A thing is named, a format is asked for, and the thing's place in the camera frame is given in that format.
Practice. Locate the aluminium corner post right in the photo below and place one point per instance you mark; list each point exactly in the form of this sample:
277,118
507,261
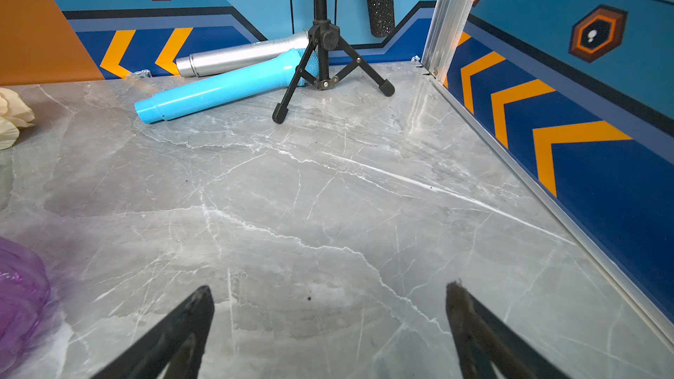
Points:
449,19

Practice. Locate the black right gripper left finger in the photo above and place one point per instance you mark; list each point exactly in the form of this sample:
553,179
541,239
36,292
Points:
173,348

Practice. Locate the black tripod microphone stand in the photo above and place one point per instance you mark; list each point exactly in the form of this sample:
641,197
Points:
313,68

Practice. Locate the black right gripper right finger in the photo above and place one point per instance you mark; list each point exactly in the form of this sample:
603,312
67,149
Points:
486,347

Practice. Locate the silver microphone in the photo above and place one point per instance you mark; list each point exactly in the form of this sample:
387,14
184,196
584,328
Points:
224,60

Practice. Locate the purple blue glass vase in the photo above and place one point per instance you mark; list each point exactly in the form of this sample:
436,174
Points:
25,291

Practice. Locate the light blue microphone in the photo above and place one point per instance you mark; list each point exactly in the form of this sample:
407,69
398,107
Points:
220,89

